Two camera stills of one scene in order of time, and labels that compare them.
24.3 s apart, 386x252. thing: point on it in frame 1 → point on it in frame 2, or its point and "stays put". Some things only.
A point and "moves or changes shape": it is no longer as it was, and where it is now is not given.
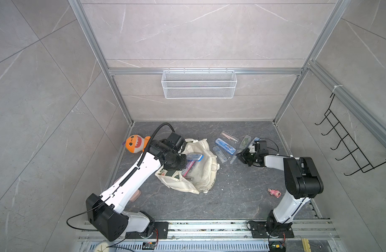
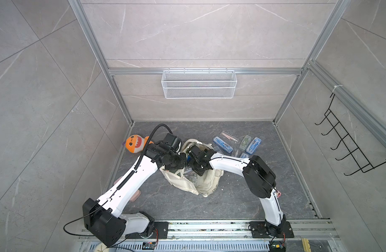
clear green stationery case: [245, 142] stays put
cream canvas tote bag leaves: [201, 177] moves or changes shape
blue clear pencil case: [225, 146] stays put
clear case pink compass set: [229, 136] stays put
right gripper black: [243, 156] → [191, 163]
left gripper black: [183, 158] stays put
